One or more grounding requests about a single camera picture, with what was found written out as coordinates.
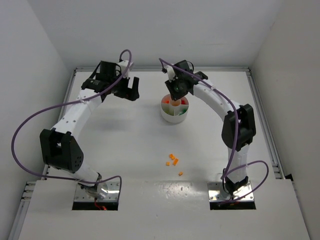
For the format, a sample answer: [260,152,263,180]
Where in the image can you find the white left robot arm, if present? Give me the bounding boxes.
[39,60,140,198]

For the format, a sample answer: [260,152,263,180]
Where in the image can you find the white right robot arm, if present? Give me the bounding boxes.
[161,60,256,196]

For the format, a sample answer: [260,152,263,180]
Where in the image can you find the green legos in container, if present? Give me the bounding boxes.
[178,108,188,116]

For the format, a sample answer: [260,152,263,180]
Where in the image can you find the white divided round container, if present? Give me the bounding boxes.
[160,94,189,124]

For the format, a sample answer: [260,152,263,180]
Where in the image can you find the yellow long lego brick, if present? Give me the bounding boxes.
[173,158,179,166]

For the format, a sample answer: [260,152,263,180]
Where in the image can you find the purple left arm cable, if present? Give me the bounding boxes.
[11,49,133,198]

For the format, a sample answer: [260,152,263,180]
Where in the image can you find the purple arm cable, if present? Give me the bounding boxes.
[11,49,133,198]
[158,58,270,203]

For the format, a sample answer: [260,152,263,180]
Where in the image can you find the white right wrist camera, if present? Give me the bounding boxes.
[166,65,177,82]

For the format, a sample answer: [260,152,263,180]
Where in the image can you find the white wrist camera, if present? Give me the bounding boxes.
[166,65,177,82]
[118,60,134,78]

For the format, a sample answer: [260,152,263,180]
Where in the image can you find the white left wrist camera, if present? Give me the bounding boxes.
[118,60,134,78]

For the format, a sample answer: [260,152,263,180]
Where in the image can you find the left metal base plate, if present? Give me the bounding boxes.
[74,181,120,203]

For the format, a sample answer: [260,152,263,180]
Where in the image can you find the metal base plate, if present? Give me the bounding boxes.
[74,181,120,203]
[207,181,254,201]

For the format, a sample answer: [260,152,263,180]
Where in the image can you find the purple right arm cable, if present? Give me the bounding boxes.
[158,58,270,203]

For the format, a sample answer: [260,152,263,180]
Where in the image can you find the aluminium frame rail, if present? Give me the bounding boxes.
[246,68,285,179]

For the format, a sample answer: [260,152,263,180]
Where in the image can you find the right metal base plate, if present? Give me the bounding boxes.
[207,181,254,201]

